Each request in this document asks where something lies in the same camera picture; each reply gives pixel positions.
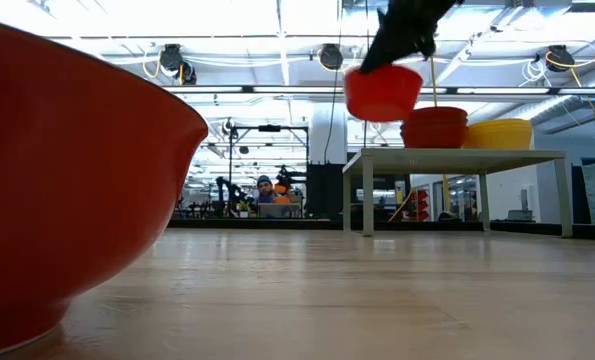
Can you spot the floral bowl with red outside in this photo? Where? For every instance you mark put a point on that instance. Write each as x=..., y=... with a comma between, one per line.
x=434, y=122
x=434, y=111
x=434, y=140
x=77, y=175

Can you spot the person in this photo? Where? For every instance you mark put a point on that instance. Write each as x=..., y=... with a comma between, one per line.
x=264, y=189

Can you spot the red storage rack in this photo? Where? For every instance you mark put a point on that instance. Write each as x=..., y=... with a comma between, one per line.
x=421, y=205

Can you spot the black background robot frame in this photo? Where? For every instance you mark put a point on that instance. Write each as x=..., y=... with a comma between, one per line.
x=269, y=128

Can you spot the black aluminium table frame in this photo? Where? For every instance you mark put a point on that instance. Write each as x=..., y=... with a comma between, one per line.
x=277, y=224

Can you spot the pale green perforated metal shelf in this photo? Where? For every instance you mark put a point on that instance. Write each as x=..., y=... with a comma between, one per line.
x=452, y=160

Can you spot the red plastic mini bowl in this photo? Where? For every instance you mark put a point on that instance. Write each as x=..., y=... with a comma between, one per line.
x=382, y=95

